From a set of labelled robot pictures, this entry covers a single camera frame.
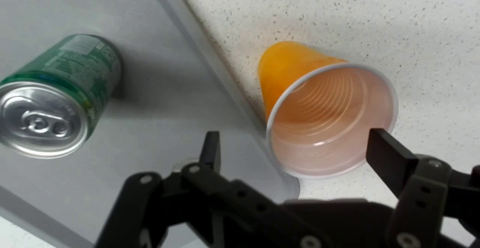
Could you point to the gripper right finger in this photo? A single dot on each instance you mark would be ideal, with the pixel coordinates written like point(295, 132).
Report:
point(412, 188)

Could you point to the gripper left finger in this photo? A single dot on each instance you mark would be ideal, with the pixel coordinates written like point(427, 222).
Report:
point(210, 199)

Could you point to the grey plastic tray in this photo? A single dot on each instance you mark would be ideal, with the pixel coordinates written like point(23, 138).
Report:
point(161, 101)

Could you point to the orange plastic cup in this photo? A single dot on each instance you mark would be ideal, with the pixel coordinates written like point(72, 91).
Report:
point(300, 86)

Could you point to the green soda can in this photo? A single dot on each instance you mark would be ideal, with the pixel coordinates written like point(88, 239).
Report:
point(63, 90)

